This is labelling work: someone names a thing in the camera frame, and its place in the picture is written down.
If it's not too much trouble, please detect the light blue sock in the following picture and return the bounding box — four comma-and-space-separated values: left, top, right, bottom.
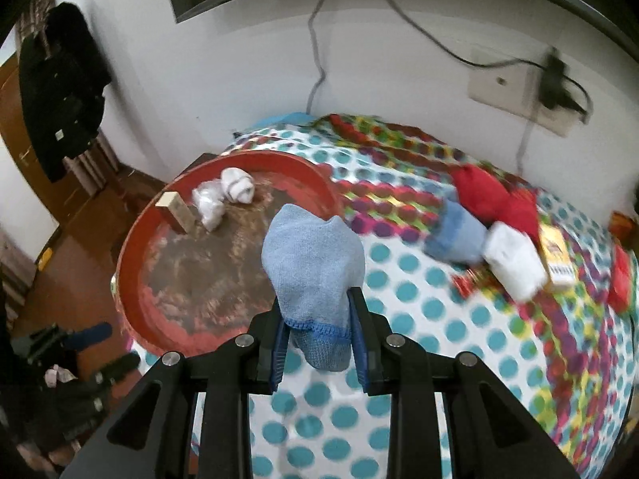
261, 203, 365, 372
423, 200, 487, 266

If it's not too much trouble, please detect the red candy wrapper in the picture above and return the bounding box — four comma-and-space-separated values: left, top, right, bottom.
452, 265, 492, 299

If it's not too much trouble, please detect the clear plastic sock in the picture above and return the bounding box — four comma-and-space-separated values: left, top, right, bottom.
192, 178, 225, 232

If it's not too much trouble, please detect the white sock front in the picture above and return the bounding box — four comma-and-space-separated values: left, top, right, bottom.
220, 168, 254, 204

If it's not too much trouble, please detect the white sock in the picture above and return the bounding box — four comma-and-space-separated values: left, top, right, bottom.
482, 222, 548, 303
220, 168, 254, 204

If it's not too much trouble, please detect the maroon cigarette box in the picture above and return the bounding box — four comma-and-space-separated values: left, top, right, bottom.
155, 190, 196, 234

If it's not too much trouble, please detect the red sock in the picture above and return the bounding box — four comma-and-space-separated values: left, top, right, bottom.
450, 164, 509, 225
496, 188, 540, 244

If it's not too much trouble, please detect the yellow medicine box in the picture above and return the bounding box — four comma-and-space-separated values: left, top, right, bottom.
538, 224, 577, 292

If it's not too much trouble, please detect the round red tray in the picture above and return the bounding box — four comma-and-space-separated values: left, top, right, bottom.
115, 150, 343, 357

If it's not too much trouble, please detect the polka dot tablecloth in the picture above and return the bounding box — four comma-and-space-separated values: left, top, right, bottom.
124, 112, 639, 479

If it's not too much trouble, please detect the red green box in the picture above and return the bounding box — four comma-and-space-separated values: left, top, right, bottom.
607, 244, 633, 315

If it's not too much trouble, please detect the black power adapter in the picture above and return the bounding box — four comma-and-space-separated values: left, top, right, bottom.
537, 48, 588, 119

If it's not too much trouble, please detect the wooden door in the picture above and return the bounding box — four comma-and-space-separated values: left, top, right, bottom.
1, 54, 83, 225

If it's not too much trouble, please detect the black hanging jacket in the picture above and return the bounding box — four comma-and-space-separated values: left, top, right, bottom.
18, 2, 111, 183

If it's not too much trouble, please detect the black monitor cable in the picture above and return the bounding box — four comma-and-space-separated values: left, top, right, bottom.
304, 0, 335, 116

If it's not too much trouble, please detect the white wall socket plate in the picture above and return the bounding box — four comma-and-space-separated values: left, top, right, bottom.
468, 64, 581, 137

